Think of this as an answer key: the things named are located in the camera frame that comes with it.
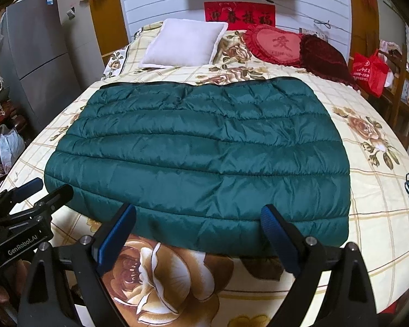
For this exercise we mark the green quilted down jacket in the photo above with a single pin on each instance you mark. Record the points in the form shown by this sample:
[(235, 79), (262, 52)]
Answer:
[(191, 160)]

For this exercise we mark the white square pillow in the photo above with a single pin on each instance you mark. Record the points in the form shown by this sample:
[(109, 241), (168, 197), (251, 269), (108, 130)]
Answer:
[(184, 42)]

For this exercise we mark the wall power socket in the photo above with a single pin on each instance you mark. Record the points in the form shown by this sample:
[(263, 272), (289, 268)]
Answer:
[(71, 13)]

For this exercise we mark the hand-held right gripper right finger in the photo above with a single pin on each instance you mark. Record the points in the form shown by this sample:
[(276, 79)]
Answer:
[(279, 242)]

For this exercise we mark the white plastic bag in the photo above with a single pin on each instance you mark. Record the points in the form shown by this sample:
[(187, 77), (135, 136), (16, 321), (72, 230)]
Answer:
[(10, 150)]

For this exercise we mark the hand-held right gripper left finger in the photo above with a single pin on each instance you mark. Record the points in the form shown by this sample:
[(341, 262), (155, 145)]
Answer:
[(116, 235)]

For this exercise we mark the dark red velvet pillow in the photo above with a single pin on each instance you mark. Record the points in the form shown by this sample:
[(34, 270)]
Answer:
[(323, 59)]

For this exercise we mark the floral checked bed sheet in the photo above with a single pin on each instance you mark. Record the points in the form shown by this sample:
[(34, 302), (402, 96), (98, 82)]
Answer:
[(361, 177)]

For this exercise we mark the red shopping bag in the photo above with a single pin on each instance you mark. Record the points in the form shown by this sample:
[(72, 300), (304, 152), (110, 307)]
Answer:
[(369, 73)]

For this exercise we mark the grey refrigerator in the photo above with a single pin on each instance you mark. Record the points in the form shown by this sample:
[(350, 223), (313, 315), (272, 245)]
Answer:
[(37, 58)]

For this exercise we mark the orange wooden wall panel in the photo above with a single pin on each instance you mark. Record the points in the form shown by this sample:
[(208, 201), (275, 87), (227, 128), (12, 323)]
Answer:
[(361, 13), (110, 24)]

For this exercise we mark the red heart-shaped pillow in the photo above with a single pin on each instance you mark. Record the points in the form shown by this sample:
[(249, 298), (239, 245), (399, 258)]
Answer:
[(276, 44)]

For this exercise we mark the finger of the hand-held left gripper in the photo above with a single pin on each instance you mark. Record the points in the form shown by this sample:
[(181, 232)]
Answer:
[(54, 199), (29, 189)]

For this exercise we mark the red wall banner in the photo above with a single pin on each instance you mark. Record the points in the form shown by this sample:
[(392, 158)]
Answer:
[(238, 15)]

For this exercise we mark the wooden shelf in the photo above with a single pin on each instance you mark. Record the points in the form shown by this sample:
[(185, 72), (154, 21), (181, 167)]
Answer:
[(404, 102)]

